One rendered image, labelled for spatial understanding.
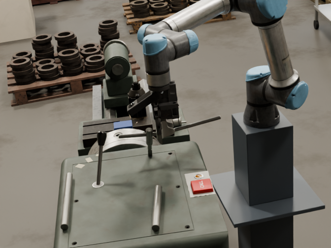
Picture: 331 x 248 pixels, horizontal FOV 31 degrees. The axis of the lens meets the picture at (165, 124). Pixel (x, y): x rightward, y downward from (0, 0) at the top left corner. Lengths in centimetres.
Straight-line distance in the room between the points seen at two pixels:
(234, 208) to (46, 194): 198
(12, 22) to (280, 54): 565
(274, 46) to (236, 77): 354
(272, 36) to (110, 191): 80
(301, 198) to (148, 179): 95
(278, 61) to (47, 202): 239
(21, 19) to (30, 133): 265
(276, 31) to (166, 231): 87
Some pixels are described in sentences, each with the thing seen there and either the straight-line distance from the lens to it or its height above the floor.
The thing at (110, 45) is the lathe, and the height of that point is 114.
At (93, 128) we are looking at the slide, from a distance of 291.
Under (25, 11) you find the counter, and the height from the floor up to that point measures 33.
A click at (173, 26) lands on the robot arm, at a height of 165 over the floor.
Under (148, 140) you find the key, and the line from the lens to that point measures 197.
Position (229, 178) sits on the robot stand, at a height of 75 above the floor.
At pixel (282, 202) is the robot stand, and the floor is 75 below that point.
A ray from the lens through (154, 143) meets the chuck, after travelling 224.
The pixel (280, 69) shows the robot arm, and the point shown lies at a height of 139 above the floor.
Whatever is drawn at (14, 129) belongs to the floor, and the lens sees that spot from 533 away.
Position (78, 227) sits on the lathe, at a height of 126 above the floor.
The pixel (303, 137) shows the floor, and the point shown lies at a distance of 469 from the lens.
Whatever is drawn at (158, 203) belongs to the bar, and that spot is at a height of 128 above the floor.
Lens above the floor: 227
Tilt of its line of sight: 27 degrees down
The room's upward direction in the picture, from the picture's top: 6 degrees counter-clockwise
